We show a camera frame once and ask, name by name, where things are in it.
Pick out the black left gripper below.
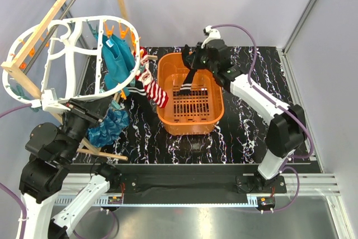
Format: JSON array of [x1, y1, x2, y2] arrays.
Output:
[[62, 95, 115, 161]]

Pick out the teal clothes clip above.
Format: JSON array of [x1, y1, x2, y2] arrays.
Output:
[[110, 100, 124, 111], [129, 79, 136, 87]]

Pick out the red white santa sock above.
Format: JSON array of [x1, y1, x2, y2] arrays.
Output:
[[136, 69, 169, 108]]

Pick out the red white striped sock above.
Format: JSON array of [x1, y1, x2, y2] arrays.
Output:
[[136, 46, 149, 76]]

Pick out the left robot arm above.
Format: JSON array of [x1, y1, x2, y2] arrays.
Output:
[[17, 96, 121, 238]]

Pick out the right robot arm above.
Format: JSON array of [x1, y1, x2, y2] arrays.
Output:
[[180, 39, 307, 193]]

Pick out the white round clip hanger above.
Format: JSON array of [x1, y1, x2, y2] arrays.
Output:
[[2, 16, 140, 105]]

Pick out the orange clothes clip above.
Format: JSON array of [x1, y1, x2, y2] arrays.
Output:
[[119, 23, 130, 39], [131, 32, 138, 48], [103, 22, 115, 38]]

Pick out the blue patterned fabric garment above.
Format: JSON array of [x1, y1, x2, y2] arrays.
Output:
[[87, 109, 129, 148]]

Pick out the black sock white stripes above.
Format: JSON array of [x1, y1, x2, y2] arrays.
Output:
[[128, 87, 157, 125]]

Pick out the teal fabric garment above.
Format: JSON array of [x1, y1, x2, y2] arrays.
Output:
[[102, 35, 135, 90]]

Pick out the orange plastic laundry basket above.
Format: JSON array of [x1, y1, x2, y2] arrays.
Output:
[[157, 53, 224, 135]]

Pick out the metal hanging rod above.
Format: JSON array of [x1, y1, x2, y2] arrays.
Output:
[[21, 0, 97, 68]]

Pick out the wooden drying rack frame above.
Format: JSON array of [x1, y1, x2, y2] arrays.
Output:
[[0, 0, 159, 163]]

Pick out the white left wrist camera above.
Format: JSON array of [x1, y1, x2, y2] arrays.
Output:
[[30, 88, 70, 114]]

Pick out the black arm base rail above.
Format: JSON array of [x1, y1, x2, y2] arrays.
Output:
[[116, 164, 287, 207]]

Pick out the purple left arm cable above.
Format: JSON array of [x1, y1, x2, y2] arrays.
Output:
[[0, 103, 33, 239]]

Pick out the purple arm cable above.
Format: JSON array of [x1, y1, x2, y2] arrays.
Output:
[[0, 103, 33, 239], [211, 23, 314, 212]]

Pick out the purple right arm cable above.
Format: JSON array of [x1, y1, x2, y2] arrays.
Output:
[[211, 23, 314, 212]]

